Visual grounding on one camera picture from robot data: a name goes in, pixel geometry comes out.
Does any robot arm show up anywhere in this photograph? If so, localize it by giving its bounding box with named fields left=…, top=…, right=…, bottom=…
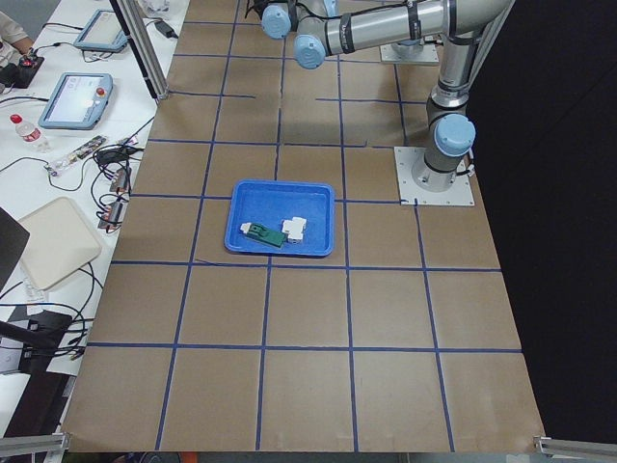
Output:
left=246, top=0, right=513, bottom=193

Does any white circuit breaker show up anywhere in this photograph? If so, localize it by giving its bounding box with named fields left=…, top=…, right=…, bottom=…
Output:
left=282, top=216, right=308, bottom=244

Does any blue plastic tray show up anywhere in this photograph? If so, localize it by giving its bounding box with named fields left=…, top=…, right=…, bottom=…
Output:
left=225, top=179, right=335, bottom=258

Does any black power adapter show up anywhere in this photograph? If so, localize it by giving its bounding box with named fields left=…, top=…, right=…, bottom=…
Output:
left=154, top=19, right=178, bottom=39

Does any cream plastic tray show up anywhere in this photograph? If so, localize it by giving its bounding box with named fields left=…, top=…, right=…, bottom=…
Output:
left=18, top=197, right=102, bottom=290

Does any near teach pendant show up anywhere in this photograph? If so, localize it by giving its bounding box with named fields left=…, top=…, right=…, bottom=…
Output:
left=39, top=72, right=114, bottom=130

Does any teach pendant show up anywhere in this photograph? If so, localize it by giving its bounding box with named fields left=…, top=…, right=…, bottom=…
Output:
left=39, top=72, right=114, bottom=130
left=73, top=10, right=127, bottom=53

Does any far teach pendant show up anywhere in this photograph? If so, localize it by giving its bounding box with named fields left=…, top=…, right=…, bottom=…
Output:
left=73, top=10, right=127, bottom=53

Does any plastic water bottle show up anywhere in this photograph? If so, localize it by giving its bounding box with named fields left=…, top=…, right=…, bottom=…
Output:
left=10, top=114, right=51, bottom=153

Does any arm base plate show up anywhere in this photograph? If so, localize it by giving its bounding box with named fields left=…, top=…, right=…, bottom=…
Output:
left=394, top=147, right=475, bottom=206
left=380, top=43, right=440, bottom=67

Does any aluminium frame post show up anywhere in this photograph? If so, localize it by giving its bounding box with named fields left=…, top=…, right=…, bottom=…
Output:
left=110, top=0, right=169, bottom=101

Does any black camera stand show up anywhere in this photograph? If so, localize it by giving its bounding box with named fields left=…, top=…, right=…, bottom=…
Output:
left=1, top=306, right=72, bottom=374

